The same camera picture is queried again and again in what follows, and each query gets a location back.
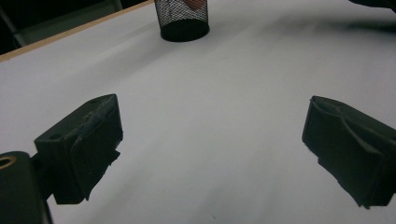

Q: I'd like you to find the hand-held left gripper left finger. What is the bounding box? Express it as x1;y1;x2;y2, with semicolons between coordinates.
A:
34;92;124;205

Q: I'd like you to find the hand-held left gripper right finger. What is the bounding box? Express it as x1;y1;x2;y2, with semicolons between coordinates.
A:
301;95;396;210

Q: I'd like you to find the black mesh pen holder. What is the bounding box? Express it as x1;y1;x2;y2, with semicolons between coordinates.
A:
153;0;211;43

